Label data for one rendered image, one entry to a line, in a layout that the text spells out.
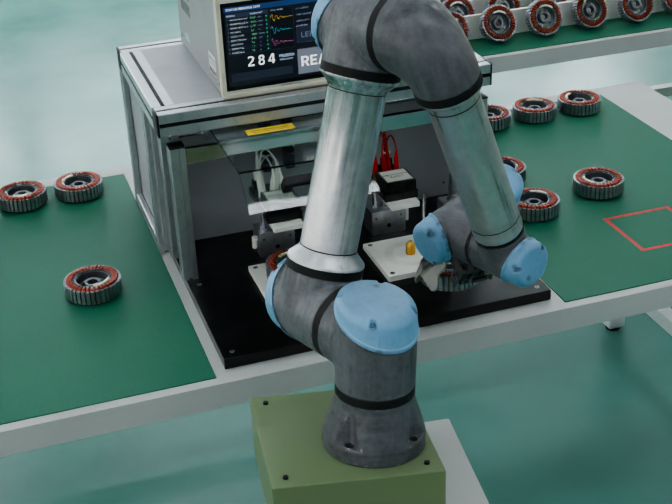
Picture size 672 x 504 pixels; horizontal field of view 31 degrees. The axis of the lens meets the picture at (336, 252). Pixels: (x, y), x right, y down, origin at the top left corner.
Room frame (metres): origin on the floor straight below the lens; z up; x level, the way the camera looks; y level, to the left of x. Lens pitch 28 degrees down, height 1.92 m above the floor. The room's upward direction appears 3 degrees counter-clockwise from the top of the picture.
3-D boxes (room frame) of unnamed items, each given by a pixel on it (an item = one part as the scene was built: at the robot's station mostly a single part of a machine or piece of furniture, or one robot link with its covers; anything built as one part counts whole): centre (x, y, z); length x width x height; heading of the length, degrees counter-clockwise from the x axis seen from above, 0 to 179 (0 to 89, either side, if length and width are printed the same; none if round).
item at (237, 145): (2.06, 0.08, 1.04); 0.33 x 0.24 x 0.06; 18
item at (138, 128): (2.37, 0.40, 0.91); 0.28 x 0.03 x 0.32; 18
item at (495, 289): (2.10, -0.03, 0.76); 0.64 x 0.47 x 0.02; 108
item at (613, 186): (2.44, -0.59, 0.77); 0.11 x 0.11 x 0.04
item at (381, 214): (2.26, -0.11, 0.80); 0.07 x 0.05 x 0.06; 108
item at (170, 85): (2.39, 0.06, 1.09); 0.68 x 0.44 x 0.05; 108
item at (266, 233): (2.19, 0.13, 0.80); 0.07 x 0.05 x 0.06; 108
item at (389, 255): (2.12, -0.15, 0.78); 0.15 x 0.15 x 0.01; 18
